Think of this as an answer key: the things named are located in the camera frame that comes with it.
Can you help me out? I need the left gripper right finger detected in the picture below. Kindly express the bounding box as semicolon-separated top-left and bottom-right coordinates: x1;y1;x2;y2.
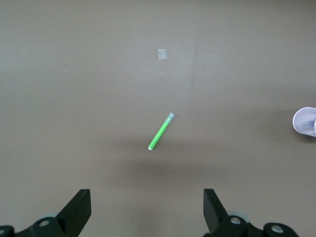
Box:
203;188;300;237

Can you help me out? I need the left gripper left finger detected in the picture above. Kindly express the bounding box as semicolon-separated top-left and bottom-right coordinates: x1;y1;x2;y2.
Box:
0;189;92;237

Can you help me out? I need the pink plastic cup holder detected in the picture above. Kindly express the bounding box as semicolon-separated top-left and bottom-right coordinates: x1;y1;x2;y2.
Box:
292;106;316;136

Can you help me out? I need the green marker pen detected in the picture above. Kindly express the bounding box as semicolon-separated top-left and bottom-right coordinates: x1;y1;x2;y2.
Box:
147;112;176;151

